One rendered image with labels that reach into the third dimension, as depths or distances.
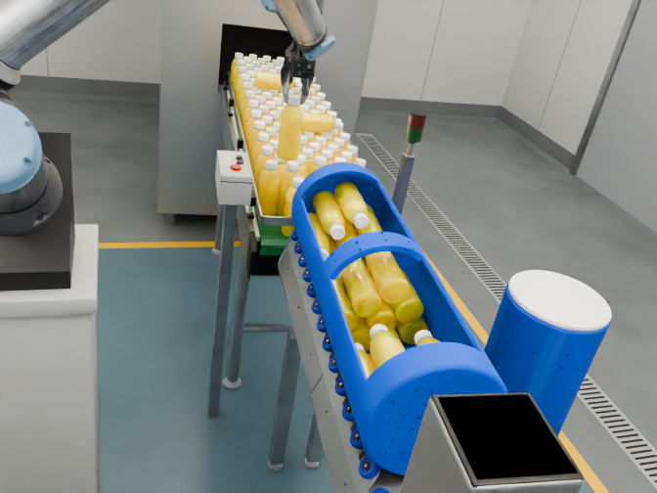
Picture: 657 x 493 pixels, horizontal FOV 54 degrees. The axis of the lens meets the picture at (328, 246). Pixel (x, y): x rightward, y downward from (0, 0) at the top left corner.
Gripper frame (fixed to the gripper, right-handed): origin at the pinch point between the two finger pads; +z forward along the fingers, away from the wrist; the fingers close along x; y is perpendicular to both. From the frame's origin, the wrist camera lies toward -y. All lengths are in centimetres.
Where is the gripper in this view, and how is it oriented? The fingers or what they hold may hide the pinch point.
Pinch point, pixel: (293, 99)
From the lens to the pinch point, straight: 199.6
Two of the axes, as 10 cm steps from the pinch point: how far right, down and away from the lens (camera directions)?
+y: 2.0, 5.1, -8.4
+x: 9.7, 0.3, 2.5
